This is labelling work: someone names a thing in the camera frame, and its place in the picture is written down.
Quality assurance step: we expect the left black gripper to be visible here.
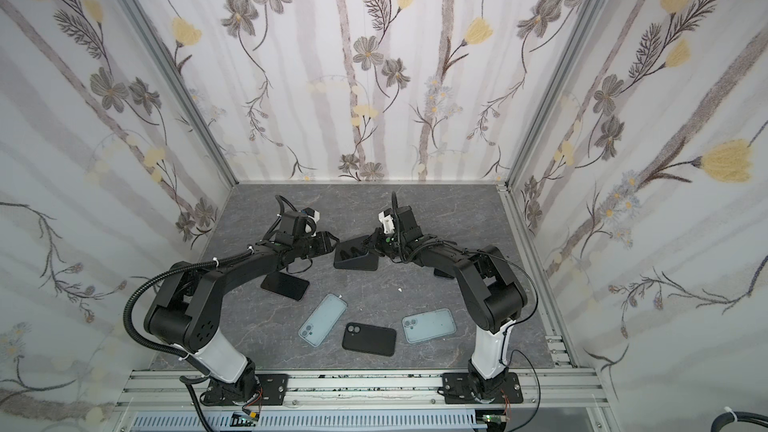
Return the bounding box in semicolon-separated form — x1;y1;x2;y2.
292;230;342;259

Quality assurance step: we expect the black phone case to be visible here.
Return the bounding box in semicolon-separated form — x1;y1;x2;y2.
342;322;397;357
333;236;379;271

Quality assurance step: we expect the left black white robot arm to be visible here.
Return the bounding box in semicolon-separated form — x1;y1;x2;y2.
122;209;339;406

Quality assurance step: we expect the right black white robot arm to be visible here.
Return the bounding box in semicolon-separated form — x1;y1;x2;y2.
362;205;528;402

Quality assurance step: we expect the black phone left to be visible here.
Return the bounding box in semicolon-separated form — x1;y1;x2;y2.
261;272;310;301

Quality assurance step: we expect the black phone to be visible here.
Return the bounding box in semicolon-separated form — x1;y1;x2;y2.
261;272;310;301
433;268;455;280

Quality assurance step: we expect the black phone right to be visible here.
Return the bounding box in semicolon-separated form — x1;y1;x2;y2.
433;268;455;280

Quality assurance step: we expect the pale blue phone left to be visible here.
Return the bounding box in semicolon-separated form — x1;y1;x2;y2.
298;294;347;347

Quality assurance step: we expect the pale blue phone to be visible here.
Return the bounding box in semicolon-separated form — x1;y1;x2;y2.
401;308;456;344
298;294;347;347

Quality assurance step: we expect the pale blue phone right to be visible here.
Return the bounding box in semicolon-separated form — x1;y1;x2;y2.
401;308;456;344

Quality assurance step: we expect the black phone case front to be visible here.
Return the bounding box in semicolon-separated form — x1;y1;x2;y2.
342;322;397;357

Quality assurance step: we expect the small green circuit board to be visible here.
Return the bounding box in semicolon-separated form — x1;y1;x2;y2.
231;411;260;427

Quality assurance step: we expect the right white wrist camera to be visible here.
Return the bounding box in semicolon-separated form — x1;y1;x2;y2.
378;211;396;236

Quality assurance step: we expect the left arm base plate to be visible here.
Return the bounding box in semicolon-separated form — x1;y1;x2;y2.
200;373;288;407

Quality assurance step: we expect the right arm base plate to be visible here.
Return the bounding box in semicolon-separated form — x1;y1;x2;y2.
438;372;523;405

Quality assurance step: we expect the aluminium front rail frame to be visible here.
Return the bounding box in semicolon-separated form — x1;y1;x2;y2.
107;368;620;431

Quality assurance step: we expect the white slotted cable duct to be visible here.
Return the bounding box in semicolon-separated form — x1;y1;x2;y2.
128;410;488;432

